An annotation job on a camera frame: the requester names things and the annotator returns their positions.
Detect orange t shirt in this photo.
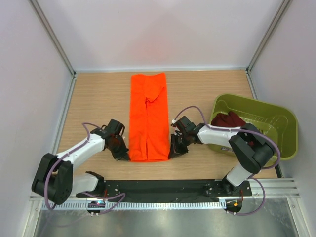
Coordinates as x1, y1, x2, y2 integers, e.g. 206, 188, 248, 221
129, 73, 170, 162

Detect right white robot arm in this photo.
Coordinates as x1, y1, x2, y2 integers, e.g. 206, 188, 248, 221
168, 116, 280, 195

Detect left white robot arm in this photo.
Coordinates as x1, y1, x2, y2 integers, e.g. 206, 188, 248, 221
31, 119, 130, 210

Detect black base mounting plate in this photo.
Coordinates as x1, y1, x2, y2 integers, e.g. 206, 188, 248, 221
76, 179, 252, 203

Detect maroon t shirt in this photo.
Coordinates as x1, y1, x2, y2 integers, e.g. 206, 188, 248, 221
211, 111, 246, 128

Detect olive green plastic basket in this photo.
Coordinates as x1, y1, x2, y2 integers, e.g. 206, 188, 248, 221
210, 93, 298, 160

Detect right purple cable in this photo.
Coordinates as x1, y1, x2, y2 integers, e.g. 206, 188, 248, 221
171, 106, 282, 217

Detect purple cable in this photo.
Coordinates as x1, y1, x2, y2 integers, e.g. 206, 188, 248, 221
171, 106, 282, 217
44, 122, 126, 215

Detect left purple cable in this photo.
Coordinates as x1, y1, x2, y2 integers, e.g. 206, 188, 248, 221
44, 122, 126, 215

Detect slotted cable duct rail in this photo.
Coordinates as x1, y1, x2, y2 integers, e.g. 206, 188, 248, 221
54, 199, 226, 211

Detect aluminium frame rail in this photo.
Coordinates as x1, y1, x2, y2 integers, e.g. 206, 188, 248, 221
29, 178, 301, 202

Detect left aluminium corner post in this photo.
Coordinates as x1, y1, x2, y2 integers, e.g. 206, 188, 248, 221
28, 0, 76, 76

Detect aluminium corner post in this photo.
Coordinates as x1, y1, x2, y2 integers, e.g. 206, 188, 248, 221
28, 0, 76, 76
246, 0, 293, 74

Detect right aluminium corner post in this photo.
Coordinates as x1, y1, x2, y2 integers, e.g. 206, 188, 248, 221
246, 0, 293, 74

